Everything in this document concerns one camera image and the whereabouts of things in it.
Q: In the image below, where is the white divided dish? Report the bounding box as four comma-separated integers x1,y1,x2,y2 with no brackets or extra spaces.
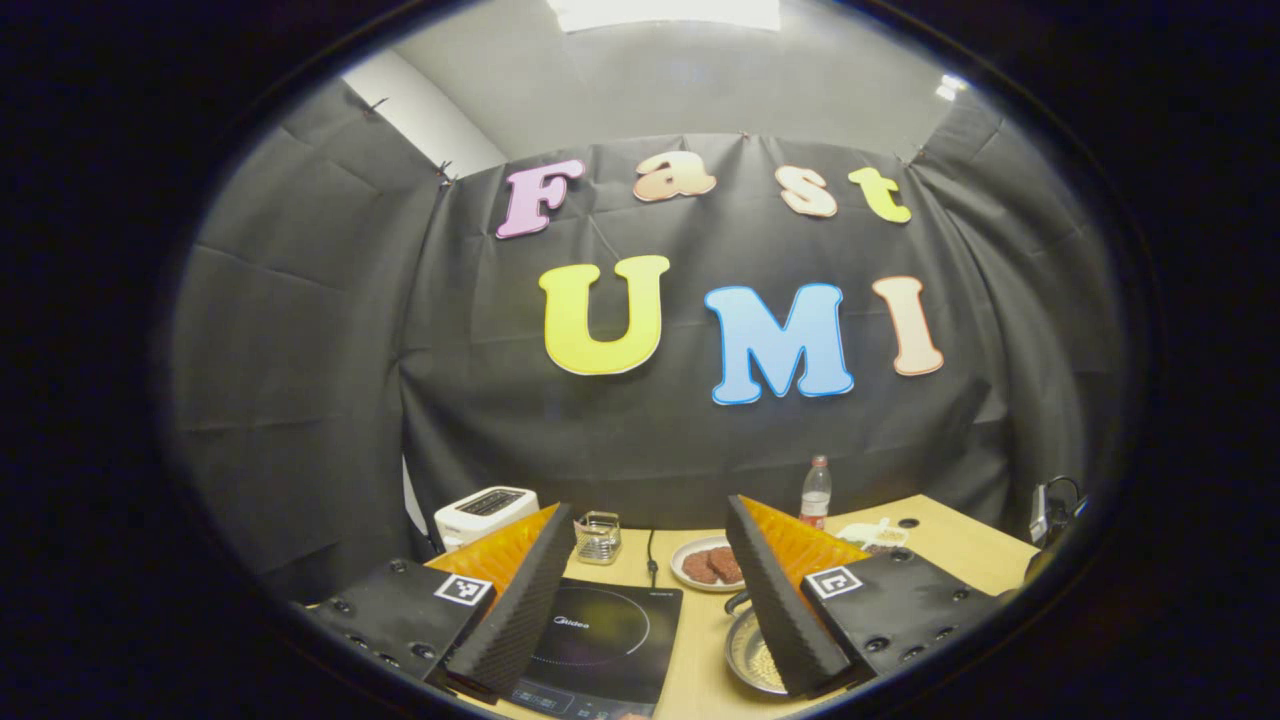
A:
835,518,911,557

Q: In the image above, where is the ceiling light panel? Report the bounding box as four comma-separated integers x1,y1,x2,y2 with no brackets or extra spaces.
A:
545,0,786,33

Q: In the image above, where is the wire mesh basket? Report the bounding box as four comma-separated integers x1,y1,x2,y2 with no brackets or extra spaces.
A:
574,511,623,566

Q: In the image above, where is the white toaster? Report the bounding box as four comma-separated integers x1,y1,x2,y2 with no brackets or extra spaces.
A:
433,486,541,553

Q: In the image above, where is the black induction cooktop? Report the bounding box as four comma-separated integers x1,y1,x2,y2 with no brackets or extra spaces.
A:
500,577,684,720

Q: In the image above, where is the heap of soybeans in pot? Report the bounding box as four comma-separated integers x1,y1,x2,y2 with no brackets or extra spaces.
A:
748,640,787,691

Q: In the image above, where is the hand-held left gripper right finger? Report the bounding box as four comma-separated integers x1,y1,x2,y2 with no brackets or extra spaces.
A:
725,494,1001,698

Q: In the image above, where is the clear plastic water bottle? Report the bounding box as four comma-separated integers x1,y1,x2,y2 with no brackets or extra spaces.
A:
800,455,833,531

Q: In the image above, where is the round white plate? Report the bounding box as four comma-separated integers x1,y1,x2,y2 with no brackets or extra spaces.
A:
670,535,747,593

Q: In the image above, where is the steel pot with black handles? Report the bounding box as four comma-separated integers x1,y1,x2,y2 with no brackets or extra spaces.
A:
724,590,791,697

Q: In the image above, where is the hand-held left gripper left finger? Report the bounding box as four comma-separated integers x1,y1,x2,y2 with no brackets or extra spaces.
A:
305,502,578,698

